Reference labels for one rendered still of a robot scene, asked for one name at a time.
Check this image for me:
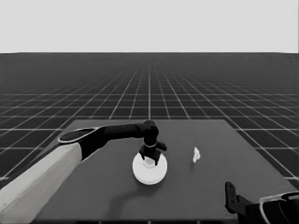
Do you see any large thick white disc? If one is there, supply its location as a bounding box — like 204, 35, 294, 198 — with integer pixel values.
132, 151, 168, 186

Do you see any small white T-shaped piece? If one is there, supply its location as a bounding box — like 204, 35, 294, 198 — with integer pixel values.
192, 146, 201, 164

